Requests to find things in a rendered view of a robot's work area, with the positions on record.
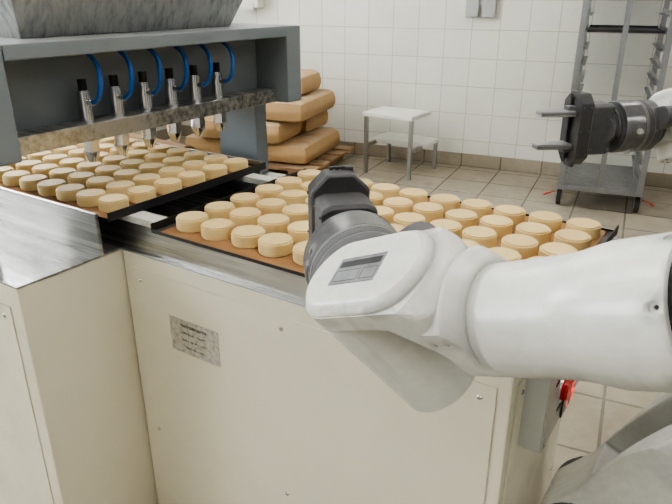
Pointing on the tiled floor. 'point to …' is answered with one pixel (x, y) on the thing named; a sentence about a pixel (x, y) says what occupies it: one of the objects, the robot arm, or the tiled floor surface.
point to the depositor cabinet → (71, 375)
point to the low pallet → (316, 160)
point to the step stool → (398, 135)
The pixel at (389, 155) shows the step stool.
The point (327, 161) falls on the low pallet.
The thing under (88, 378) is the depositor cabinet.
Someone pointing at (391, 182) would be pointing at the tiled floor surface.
